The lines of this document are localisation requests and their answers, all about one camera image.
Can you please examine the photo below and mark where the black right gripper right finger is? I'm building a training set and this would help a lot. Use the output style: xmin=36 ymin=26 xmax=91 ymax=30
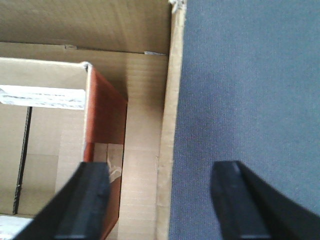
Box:
xmin=210 ymin=161 xmax=320 ymax=240

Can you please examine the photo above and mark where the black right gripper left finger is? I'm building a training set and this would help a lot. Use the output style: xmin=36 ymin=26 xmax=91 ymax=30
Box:
xmin=14 ymin=162 xmax=111 ymax=240

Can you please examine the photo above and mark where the orange printed box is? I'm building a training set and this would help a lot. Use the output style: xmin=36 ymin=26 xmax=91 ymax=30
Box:
xmin=0 ymin=57 xmax=128 ymax=238

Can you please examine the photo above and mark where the worn cardboard box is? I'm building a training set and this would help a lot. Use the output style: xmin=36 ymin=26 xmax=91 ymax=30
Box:
xmin=0 ymin=0 xmax=184 ymax=240

